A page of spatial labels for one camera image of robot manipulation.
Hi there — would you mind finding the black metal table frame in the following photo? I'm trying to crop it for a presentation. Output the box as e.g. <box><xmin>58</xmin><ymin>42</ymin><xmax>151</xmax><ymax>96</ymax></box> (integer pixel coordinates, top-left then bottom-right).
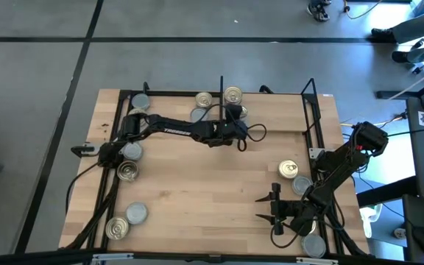
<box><xmin>59</xmin><ymin>77</ymin><xmax>373</xmax><ymax>258</ymax></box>

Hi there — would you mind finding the person's foot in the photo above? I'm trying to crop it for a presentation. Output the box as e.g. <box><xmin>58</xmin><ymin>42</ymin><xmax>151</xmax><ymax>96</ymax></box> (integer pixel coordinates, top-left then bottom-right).
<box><xmin>306</xmin><ymin>0</ymin><xmax>331</xmax><ymax>22</ymax></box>

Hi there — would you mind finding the tuna can green white label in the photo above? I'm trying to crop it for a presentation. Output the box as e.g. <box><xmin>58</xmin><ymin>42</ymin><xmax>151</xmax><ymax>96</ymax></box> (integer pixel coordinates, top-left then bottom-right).
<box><xmin>130</xmin><ymin>92</ymin><xmax>151</xmax><ymax>111</ymax></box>
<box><xmin>124</xmin><ymin>201</ymin><xmax>149</xmax><ymax>226</ymax></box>
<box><xmin>291</xmin><ymin>174</ymin><xmax>314</xmax><ymax>197</ymax></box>
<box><xmin>300</xmin><ymin>233</ymin><xmax>328</xmax><ymax>259</ymax></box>
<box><xmin>121</xmin><ymin>141</ymin><xmax>144</xmax><ymax>162</ymax></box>
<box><xmin>189</xmin><ymin>107</ymin><xmax>210</xmax><ymax>123</ymax></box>

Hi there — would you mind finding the yellow floor cable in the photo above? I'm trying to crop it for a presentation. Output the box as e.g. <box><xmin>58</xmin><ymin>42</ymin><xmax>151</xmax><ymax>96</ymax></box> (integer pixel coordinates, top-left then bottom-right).
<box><xmin>343</xmin><ymin>0</ymin><xmax>384</xmax><ymax>21</ymax></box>

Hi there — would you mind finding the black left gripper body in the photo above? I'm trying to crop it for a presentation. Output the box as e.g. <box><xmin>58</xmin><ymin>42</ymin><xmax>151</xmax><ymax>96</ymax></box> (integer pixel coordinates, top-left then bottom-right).
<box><xmin>205</xmin><ymin>120</ymin><xmax>250</xmax><ymax>148</ymax></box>

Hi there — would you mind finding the white plastic object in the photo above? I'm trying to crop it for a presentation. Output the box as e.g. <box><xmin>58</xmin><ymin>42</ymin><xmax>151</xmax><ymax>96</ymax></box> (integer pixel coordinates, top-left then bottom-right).
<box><xmin>358</xmin><ymin>203</ymin><xmax>383</xmax><ymax>239</ymax></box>

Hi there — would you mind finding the white cable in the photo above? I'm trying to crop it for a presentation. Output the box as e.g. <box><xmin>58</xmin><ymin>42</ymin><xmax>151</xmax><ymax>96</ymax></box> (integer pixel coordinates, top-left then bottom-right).
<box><xmin>386</xmin><ymin>66</ymin><xmax>424</xmax><ymax>101</ymax></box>

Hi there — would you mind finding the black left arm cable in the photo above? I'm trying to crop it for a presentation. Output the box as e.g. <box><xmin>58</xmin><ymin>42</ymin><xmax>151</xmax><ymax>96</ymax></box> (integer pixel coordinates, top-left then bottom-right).
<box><xmin>197</xmin><ymin>103</ymin><xmax>268</xmax><ymax>152</ymax></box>

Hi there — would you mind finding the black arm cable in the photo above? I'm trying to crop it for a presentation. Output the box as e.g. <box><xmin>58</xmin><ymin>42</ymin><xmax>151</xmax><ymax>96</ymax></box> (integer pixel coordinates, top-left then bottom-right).
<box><xmin>197</xmin><ymin>103</ymin><xmax>268</xmax><ymax>152</ymax></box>
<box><xmin>269</xmin><ymin>220</ymin><xmax>311</xmax><ymax>250</ymax></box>

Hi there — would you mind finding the black furniture beam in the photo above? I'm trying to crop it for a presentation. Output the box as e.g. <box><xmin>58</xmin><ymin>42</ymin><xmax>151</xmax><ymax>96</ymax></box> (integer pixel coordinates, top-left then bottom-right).
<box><xmin>375</xmin><ymin>71</ymin><xmax>424</xmax><ymax>111</ymax></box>

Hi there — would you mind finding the thin yellow cable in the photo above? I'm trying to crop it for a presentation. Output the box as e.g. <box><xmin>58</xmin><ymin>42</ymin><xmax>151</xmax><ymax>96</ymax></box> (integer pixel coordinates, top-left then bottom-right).
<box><xmin>339</xmin><ymin>116</ymin><xmax>408</xmax><ymax>128</ymax></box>

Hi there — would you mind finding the black power cable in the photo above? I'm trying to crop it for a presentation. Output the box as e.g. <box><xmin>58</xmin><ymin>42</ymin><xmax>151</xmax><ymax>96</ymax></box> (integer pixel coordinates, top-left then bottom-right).
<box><xmin>64</xmin><ymin>162</ymin><xmax>101</xmax><ymax>216</ymax></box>

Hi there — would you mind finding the person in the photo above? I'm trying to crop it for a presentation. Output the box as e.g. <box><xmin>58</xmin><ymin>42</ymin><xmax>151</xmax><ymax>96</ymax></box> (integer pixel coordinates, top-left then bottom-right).
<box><xmin>370</xmin><ymin>9</ymin><xmax>424</xmax><ymax>67</ymax></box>

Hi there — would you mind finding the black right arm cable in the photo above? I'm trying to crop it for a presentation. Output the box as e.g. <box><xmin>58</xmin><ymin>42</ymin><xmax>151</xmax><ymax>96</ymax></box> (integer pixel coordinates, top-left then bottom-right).
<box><xmin>269</xmin><ymin>220</ymin><xmax>311</xmax><ymax>250</ymax></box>

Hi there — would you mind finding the black metal shelf frame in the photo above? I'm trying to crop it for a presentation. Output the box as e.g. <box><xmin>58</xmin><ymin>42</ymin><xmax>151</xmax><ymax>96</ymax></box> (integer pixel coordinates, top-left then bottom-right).
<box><xmin>217</xmin><ymin>75</ymin><xmax>323</xmax><ymax>135</ymax></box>

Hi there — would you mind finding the black aluminium table edge rail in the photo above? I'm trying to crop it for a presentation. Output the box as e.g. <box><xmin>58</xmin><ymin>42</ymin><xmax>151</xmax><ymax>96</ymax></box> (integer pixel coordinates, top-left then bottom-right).
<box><xmin>0</xmin><ymin>248</ymin><xmax>424</xmax><ymax>265</ymax></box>

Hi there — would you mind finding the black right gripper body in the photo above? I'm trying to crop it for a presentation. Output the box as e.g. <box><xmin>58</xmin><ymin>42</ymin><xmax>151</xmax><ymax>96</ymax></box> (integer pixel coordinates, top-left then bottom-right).
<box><xmin>272</xmin><ymin>183</ymin><xmax>311</xmax><ymax>236</ymax></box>

